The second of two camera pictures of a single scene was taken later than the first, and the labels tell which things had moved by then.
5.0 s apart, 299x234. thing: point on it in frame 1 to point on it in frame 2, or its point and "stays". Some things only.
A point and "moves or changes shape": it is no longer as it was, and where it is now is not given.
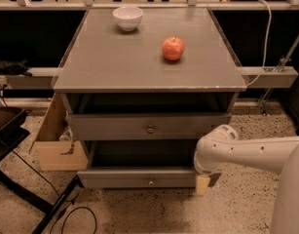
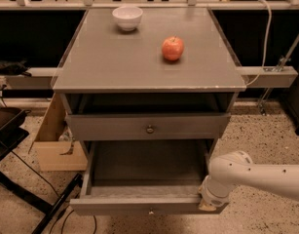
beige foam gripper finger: [203, 183] to [205, 207]
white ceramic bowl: [128, 17] stays
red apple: [172, 48] stays
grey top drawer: [143, 127] stays
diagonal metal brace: [280, 66] stays
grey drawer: [142, 164] moves or changes shape
